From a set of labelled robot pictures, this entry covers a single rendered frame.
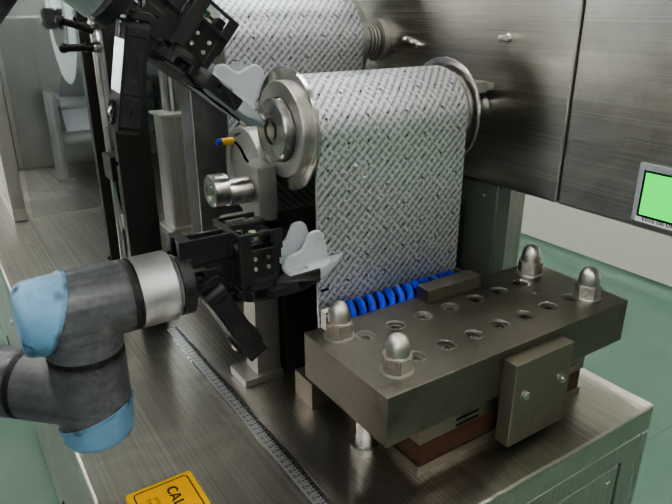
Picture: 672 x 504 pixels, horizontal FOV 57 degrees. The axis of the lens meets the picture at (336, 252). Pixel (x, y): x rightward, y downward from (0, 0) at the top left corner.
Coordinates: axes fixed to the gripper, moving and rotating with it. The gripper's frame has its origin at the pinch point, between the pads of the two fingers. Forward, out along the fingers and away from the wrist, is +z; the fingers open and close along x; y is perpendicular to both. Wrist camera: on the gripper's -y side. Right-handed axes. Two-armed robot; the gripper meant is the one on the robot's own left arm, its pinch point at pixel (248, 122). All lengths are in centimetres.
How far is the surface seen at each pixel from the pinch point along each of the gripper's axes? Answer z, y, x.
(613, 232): 272, 93, 115
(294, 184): 7.7, -3.2, -3.6
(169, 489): 6.8, -37.8, -16.1
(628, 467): 57, -11, -33
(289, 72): -0.6, 7.0, -3.2
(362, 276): 21.3, -8.2, -8.0
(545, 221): 276, 88, 159
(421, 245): 27.5, -0.2, -8.0
